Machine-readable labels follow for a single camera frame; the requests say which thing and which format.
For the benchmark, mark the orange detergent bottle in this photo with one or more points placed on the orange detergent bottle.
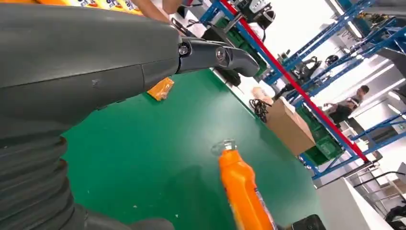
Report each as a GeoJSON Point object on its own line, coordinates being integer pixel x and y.
{"type": "Point", "coordinates": [241, 190]}
{"type": "Point", "coordinates": [104, 3]}

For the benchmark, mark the person standing by rack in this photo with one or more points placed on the person standing by rack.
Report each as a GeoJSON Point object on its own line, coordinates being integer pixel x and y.
{"type": "Point", "coordinates": [344, 111]}

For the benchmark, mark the cardboard box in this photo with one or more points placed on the cardboard box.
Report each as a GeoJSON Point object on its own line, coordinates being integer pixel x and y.
{"type": "Point", "coordinates": [288, 127]}

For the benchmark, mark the white table with metal legs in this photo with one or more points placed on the white table with metal legs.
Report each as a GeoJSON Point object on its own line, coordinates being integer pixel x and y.
{"type": "Point", "coordinates": [345, 209]}

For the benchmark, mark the black handheld controller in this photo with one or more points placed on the black handheld controller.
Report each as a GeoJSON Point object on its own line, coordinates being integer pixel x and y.
{"type": "Point", "coordinates": [229, 77]}

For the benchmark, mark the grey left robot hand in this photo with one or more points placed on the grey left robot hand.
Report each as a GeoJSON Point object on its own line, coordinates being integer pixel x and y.
{"type": "Point", "coordinates": [79, 57]}

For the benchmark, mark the black helmet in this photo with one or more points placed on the black helmet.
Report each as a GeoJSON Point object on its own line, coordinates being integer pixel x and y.
{"type": "Point", "coordinates": [266, 19]}
{"type": "Point", "coordinates": [331, 59]}

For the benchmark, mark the green table mat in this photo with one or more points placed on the green table mat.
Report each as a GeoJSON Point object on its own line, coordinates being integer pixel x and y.
{"type": "Point", "coordinates": [158, 152]}

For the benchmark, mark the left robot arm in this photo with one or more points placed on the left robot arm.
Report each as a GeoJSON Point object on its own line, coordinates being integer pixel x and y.
{"type": "Point", "coordinates": [31, 184]}

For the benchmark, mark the small yellow plastic sheet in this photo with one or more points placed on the small yellow plastic sheet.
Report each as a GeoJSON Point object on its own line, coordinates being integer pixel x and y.
{"type": "Point", "coordinates": [160, 89]}

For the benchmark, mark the blue metal rack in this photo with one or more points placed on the blue metal rack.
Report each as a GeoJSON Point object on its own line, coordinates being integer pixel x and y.
{"type": "Point", "coordinates": [333, 123]}

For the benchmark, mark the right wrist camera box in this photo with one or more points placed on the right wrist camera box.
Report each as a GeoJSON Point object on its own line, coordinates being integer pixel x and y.
{"type": "Point", "coordinates": [309, 223]}

